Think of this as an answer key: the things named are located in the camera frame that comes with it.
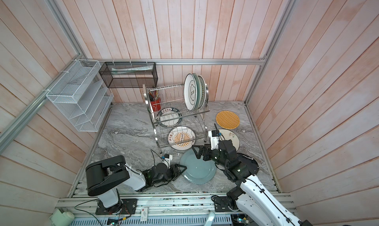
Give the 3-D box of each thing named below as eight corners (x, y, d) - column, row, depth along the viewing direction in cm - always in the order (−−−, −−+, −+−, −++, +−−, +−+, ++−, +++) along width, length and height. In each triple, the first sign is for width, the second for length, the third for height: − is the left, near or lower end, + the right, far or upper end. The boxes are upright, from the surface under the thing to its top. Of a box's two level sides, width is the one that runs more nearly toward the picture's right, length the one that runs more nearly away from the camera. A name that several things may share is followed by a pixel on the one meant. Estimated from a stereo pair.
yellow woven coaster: (218, 129, 106) (218, 127, 105) (215, 112, 117) (215, 110, 115) (240, 129, 106) (241, 127, 104) (235, 112, 117) (236, 110, 115)
